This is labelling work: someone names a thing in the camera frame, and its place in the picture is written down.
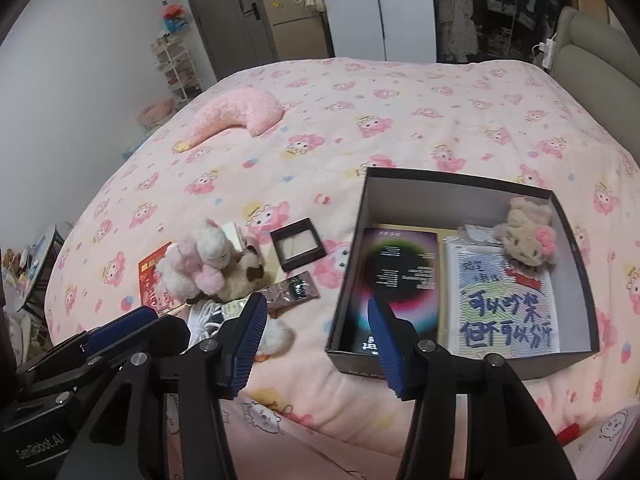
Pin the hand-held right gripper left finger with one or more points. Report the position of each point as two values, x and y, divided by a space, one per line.
247 350

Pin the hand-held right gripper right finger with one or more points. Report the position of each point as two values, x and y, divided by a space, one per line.
387 350

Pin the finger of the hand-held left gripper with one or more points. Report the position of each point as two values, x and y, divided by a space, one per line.
170 335
120 327

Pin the red envelope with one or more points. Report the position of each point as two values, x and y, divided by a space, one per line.
150 280

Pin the small brown plush toy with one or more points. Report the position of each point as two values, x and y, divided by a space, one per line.
252 272

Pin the pink and white plush toy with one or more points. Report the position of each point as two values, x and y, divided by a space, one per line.
210 255

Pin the clear packet with blue print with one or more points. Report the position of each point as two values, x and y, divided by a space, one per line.
500 310

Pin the cream plush with pink bow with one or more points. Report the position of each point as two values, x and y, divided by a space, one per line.
525 225

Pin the black storage box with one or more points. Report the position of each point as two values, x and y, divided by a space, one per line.
570 270

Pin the white curly plush toy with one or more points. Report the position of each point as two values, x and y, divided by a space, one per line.
275 337

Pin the brown sachet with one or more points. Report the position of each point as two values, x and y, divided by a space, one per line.
295 291

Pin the round black side table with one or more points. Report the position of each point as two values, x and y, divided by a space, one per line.
47 245

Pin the white card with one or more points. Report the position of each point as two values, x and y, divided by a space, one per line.
232 232

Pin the pink printed pajamas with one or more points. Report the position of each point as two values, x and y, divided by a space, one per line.
320 450

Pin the small clear bag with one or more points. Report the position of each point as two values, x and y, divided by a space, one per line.
475 234

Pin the red cloth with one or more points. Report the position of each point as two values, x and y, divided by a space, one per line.
566 432

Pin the pink pet bed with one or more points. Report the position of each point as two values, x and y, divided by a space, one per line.
155 110

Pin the pink printed blanket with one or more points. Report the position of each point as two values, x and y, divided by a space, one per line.
400 125

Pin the pink moon pillow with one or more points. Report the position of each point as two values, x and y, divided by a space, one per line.
235 110

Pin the white shelf rack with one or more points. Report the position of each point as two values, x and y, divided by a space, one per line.
175 67

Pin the red and blue toy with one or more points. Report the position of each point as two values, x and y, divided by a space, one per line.
176 16

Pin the grey door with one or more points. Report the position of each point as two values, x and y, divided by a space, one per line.
220 15

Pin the beige cabinet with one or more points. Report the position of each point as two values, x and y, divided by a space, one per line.
295 20

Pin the white power strip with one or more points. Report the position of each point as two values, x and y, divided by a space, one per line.
547 50

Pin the white wardrobe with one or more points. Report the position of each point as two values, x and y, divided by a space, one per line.
400 10

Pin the dark glass wardrobe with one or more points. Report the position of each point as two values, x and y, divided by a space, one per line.
500 10

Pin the grey padded headboard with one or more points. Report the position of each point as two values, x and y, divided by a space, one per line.
600 50

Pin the small black frame box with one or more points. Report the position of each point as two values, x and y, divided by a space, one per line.
297 245

